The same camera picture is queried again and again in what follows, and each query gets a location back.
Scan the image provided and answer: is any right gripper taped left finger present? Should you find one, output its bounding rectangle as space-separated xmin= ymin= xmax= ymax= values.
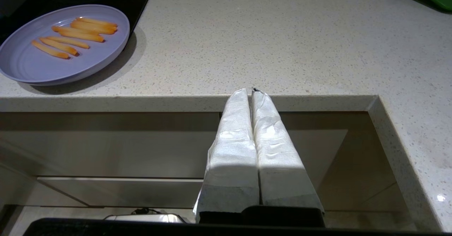
xmin=193 ymin=88 xmax=260 ymax=223

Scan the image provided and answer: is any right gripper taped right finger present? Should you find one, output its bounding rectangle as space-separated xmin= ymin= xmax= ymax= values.
xmin=251 ymin=87 xmax=325 ymax=213

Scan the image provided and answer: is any purple round plate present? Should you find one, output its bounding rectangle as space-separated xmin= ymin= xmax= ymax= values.
xmin=0 ymin=4 xmax=130 ymax=86

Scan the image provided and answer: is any silver black robot base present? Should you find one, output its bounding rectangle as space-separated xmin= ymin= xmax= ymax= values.
xmin=104 ymin=209 xmax=186 ymax=224

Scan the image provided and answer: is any orange french fry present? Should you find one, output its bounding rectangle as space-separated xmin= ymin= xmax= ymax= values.
xmin=52 ymin=25 xmax=106 ymax=43
xmin=31 ymin=40 xmax=71 ymax=59
xmin=45 ymin=35 xmax=91 ymax=49
xmin=76 ymin=17 xmax=118 ymax=28
xmin=70 ymin=20 xmax=117 ymax=35

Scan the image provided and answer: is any orange carrot stick middle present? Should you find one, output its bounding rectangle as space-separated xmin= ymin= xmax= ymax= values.
xmin=38 ymin=37 xmax=79 ymax=56

